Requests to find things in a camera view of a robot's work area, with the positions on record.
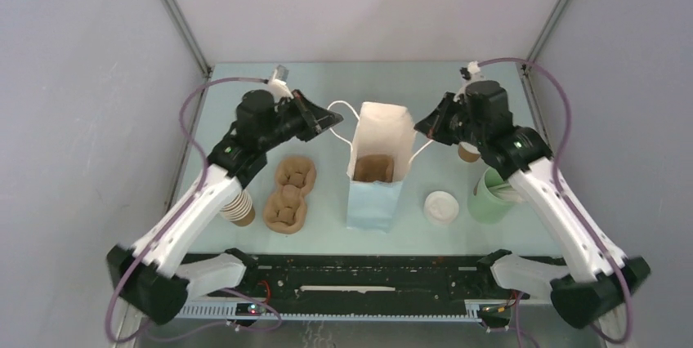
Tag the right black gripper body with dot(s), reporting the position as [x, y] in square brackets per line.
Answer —
[462, 129]

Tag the brown pulp cup carrier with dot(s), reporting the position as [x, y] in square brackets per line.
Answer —
[374, 168]
[286, 208]

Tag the stack of paper cups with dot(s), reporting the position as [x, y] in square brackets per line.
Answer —
[240, 210]

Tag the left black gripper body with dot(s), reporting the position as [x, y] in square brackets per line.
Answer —
[288, 124]

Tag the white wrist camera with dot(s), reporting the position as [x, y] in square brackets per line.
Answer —
[277, 84]
[470, 73]

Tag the light blue paper bag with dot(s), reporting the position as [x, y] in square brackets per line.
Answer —
[381, 129]

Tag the green cylindrical container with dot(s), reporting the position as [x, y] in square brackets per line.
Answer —
[483, 205]

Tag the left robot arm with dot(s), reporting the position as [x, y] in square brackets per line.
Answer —
[150, 274]

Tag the stack of white lids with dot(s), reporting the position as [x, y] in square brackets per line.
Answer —
[440, 208]

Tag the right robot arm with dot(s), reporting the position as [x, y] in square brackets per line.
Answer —
[599, 275]

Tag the brown paper coffee cup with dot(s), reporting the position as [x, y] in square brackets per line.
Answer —
[468, 153]

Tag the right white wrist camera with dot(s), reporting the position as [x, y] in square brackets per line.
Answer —
[470, 73]

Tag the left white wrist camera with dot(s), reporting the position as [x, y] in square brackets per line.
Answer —
[277, 84]

